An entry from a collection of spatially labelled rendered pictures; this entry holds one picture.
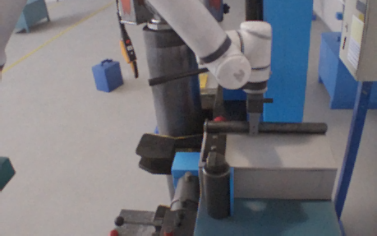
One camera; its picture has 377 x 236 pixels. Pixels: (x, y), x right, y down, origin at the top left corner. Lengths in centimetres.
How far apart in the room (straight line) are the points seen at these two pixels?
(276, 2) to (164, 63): 47
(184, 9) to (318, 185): 64
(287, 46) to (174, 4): 63
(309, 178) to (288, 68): 45
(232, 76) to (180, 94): 60
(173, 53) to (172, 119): 30
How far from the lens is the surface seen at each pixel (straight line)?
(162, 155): 132
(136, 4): 138
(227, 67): 72
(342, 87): 355
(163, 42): 123
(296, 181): 99
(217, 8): 114
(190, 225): 102
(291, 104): 131
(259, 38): 89
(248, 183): 98
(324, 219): 100
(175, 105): 133
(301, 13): 118
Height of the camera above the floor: 180
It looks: 30 degrees down
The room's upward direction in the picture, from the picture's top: 6 degrees counter-clockwise
